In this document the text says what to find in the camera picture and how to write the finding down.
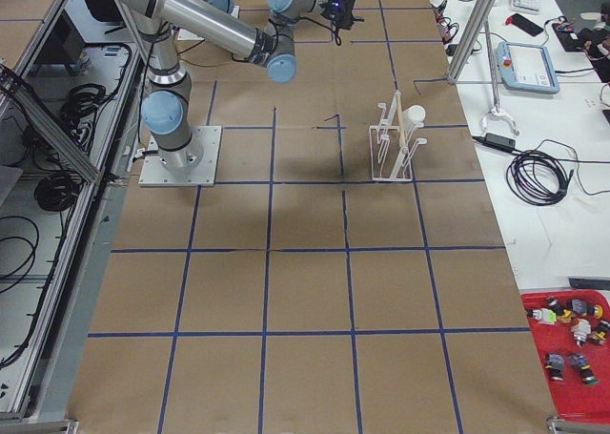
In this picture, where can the blue teach pendant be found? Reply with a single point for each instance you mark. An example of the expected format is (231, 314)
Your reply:
(526, 67)

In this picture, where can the white plastic cup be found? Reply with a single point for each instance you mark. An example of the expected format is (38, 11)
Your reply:
(414, 117)

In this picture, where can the wooden rack dowel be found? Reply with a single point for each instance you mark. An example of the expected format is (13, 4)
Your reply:
(402, 130)

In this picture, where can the white wire cup rack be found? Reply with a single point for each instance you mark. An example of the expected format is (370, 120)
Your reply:
(388, 162)

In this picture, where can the aluminium frame post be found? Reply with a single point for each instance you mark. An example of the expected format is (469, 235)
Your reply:
(478, 16)

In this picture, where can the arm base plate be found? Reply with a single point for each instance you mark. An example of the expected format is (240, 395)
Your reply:
(195, 165)

